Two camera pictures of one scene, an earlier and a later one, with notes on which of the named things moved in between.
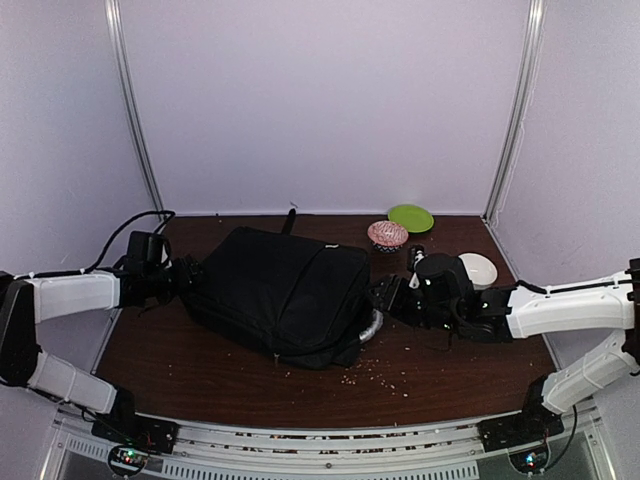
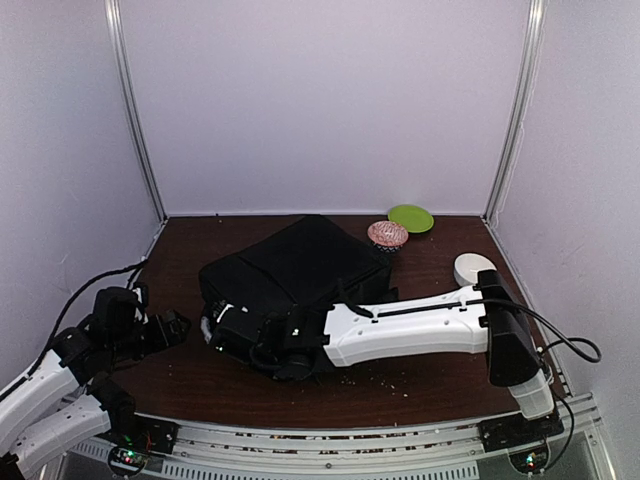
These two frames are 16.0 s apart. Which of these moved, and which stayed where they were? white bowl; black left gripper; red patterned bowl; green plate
Moved: black left gripper
Stayed: white bowl; green plate; red patterned bowl
